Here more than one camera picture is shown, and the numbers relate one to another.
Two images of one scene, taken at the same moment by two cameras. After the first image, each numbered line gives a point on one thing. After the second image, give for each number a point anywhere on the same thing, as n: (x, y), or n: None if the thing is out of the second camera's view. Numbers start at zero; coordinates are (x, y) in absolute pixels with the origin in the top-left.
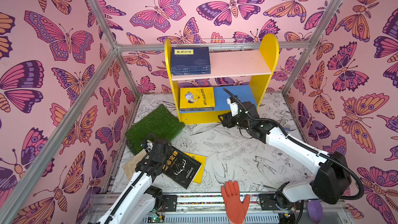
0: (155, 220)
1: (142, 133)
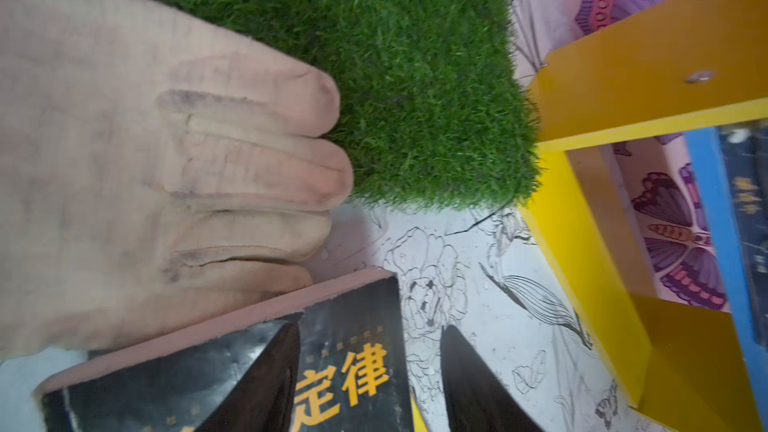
0: None
1: (429, 51)
